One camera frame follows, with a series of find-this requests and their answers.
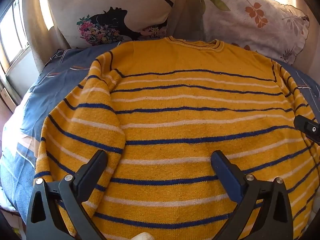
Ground silhouette and butterfly print pillow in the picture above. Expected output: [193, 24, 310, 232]
[45, 0, 193, 49]

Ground window with metal frame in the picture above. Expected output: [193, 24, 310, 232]
[0, 0, 33, 77]

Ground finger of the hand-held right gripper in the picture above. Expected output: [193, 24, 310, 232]
[293, 115, 320, 145]

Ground blue plaid bedsheet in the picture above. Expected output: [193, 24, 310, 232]
[0, 41, 320, 214]

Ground beige curtain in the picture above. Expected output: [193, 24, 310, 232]
[21, 0, 208, 74]

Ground yellow striped knit sweater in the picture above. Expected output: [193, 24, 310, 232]
[34, 36, 320, 240]

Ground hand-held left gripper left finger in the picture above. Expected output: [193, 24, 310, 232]
[26, 150, 108, 240]

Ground leaf print ruffled pillow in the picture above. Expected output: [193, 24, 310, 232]
[192, 0, 310, 66]

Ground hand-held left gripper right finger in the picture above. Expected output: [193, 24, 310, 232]
[211, 150, 293, 240]

